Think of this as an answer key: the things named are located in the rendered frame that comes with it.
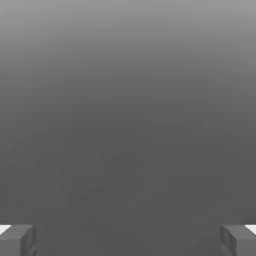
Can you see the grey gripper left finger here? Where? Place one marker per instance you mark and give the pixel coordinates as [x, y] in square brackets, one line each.
[16, 241]

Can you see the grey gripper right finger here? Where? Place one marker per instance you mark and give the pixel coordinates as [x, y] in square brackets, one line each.
[240, 242]

